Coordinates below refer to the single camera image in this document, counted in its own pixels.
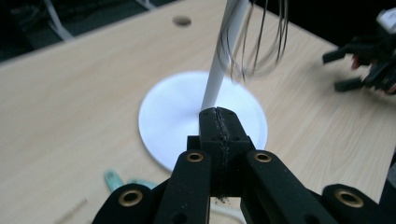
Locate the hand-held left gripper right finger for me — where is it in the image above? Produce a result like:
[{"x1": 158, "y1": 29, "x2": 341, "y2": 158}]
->
[{"x1": 221, "y1": 106, "x2": 256, "y2": 199}]

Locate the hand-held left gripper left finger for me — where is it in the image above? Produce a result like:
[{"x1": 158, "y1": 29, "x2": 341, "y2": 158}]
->
[{"x1": 186, "y1": 106, "x2": 226, "y2": 199}]

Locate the wooden handled wire whisk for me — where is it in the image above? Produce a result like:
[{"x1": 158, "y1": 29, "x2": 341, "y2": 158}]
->
[{"x1": 218, "y1": 0, "x2": 290, "y2": 84}]

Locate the white utensil stand with hooks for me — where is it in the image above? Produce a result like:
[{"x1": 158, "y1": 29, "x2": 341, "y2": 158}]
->
[{"x1": 138, "y1": 0, "x2": 269, "y2": 174}]

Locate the white desk frame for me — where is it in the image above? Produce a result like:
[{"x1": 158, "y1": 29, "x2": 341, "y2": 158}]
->
[{"x1": 41, "y1": 0, "x2": 158, "y2": 43}]

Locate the grey table grommet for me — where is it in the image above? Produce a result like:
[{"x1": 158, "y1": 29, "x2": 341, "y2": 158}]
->
[{"x1": 172, "y1": 14, "x2": 192, "y2": 28}]

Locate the teal handled white spatula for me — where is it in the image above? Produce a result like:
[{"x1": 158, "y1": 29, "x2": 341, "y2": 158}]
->
[{"x1": 103, "y1": 168, "x2": 126, "y2": 193}]

